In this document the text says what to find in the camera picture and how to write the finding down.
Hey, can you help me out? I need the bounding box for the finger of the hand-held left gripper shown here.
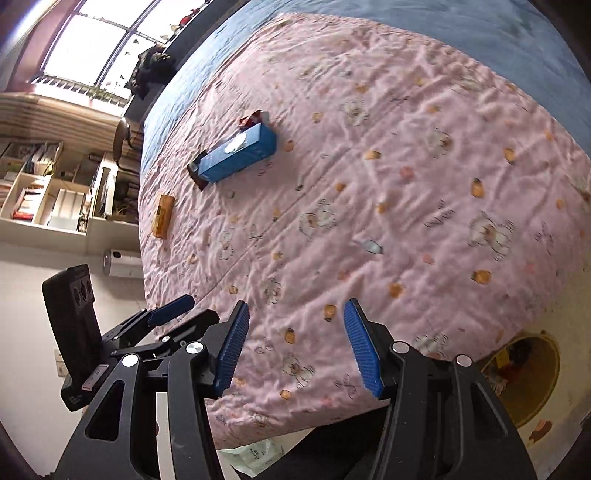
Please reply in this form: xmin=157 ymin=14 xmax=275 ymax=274
xmin=108 ymin=294 xmax=195 ymax=342
xmin=161 ymin=310 xmax=221 ymax=344

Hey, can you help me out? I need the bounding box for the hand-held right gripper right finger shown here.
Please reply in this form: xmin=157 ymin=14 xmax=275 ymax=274
xmin=344 ymin=298 xmax=539 ymax=480

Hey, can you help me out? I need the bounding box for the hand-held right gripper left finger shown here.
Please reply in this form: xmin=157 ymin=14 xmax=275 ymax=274
xmin=53 ymin=300 xmax=250 ymax=480

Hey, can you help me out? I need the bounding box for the yellow trash bin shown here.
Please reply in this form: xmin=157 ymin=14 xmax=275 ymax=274
xmin=480 ymin=330 xmax=561 ymax=430

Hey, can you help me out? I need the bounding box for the white air purifier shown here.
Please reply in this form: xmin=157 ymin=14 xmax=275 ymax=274
xmin=102 ymin=248 xmax=144 ymax=279

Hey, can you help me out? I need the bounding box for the orange rectangular box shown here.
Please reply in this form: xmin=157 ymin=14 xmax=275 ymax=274
xmin=151 ymin=194 xmax=176 ymax=240

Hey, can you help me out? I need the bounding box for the white green plastic bag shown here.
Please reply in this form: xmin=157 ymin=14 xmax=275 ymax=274
xmin=219 ymin=438 xmax=296 ymax=476

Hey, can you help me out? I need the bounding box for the white computer desk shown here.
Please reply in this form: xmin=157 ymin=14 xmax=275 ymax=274
xmin=0 ymin=141 xmax=141 ymax=236

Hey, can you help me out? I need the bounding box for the dark brown pouch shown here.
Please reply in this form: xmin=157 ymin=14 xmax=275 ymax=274
xmin=187 ymin=150 xmax=209 ymax=191

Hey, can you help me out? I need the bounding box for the pink bear printed blanket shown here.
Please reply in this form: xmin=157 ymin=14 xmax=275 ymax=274
xmin=137 ymin=11 xmax=591 ymax=450

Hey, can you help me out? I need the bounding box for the blue rectangular box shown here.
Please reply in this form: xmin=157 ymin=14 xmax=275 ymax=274
xmin=198 ymin=122 xmax=279 ymax=184

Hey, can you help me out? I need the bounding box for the dark curved-back chair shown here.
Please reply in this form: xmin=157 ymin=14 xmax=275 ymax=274
xmin=113 ymin=116 xmax=144 ymax=160

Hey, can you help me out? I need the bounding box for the beige striped curtain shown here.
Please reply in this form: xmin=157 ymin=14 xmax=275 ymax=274
xmin=0 ymin=91 xmax=123 ymax=139

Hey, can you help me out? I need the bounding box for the dark clothes pile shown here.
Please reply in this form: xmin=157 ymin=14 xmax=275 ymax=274
xmin=126 ymin=44 xmax=176 ymax=100

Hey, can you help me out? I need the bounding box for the blue bedsheet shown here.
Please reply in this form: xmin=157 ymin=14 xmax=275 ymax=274
xmin=139 ymin=0 xmax=587 ymax=171

